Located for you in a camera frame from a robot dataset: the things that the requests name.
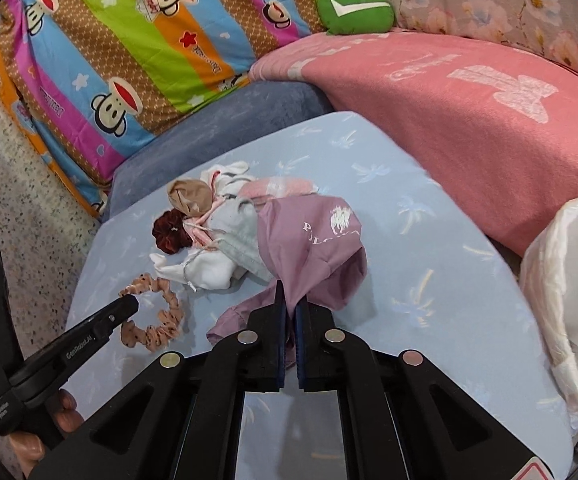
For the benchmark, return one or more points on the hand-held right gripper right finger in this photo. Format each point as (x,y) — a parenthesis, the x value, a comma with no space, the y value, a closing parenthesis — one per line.
(301,330)

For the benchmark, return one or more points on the light blue palm print sheet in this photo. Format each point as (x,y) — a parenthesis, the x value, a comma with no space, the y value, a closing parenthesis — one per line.
(394,240)

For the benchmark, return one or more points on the bin with white bag liner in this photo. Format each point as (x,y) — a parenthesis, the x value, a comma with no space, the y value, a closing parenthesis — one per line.
(569,285)

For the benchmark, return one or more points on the dark red scrunchie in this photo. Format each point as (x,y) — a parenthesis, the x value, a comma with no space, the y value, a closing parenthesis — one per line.
(166,232)

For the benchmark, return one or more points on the white and grey garment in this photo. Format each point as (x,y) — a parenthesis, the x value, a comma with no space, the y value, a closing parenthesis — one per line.
(234,230)

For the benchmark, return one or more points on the purple polo shirt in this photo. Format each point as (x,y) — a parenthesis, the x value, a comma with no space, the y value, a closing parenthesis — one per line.
(309,245)

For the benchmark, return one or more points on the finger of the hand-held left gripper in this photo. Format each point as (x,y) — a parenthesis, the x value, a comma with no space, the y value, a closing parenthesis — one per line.
(111,317)

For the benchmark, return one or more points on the blue-grey cushion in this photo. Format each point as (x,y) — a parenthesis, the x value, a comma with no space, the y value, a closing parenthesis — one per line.
(219,120)

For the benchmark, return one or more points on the beige stocking ball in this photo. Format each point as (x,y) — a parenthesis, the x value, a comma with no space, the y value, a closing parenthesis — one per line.
(189,197)

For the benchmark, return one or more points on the person's left hand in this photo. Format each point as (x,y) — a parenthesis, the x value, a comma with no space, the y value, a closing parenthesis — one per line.
(66,412)

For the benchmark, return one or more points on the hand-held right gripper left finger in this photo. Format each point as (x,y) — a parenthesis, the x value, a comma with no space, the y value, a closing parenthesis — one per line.
(280,322)

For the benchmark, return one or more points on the peach dotted scrunchie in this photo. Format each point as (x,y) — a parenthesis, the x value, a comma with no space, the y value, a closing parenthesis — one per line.
(171,310)

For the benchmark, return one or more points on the pink fleece blanket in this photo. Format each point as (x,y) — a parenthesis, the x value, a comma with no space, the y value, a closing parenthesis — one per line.
(444,135)

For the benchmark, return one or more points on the green round cushion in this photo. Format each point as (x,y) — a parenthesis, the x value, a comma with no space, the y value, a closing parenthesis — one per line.
(354,25)

